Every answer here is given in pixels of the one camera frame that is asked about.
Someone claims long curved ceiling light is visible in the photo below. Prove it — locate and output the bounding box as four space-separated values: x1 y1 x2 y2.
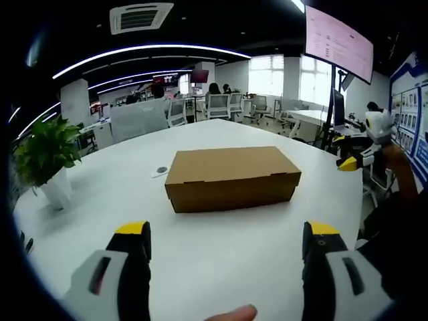
51 43 252 80

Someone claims large hanging display screen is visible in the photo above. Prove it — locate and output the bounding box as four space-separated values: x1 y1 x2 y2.
303 4 375 85

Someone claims computer monitor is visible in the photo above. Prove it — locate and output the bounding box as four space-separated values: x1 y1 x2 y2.
332 88 346 130

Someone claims grey desk partition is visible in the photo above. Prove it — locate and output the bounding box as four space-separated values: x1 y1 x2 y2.
110 100 170 144

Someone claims blue wall poster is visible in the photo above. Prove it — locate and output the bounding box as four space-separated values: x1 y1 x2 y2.
389 52 428 183

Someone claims white mesh office chair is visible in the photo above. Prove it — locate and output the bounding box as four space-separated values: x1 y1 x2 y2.
205 93 231 120
229 92 245 117
167 98 189 128

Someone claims green plant in white pot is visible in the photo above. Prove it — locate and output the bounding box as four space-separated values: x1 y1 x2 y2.
13 114 84 211

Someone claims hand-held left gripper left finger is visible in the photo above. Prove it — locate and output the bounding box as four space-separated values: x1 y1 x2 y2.
63 220 153 321

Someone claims small red wall screen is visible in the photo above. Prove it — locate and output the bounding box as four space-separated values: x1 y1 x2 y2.
190 69 210 84

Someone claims person's right hand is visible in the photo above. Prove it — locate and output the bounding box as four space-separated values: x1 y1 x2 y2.
381 143 419 197

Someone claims brown cardboard shoe box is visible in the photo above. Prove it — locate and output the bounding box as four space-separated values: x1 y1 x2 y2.
164 145 302 214

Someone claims ceiling air conditioner vent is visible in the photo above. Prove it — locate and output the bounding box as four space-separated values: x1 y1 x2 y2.
109 2 175 35

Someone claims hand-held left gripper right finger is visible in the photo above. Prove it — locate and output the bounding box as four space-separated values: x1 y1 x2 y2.
302 220 394 321

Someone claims black display stand pole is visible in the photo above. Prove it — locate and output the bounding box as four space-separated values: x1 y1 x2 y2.
321 62 339 150

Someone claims person's left hand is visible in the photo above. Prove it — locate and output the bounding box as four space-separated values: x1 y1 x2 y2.
203 304 259 321

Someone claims white office desk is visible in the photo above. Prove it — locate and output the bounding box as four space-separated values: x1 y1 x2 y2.
286 108 332 135

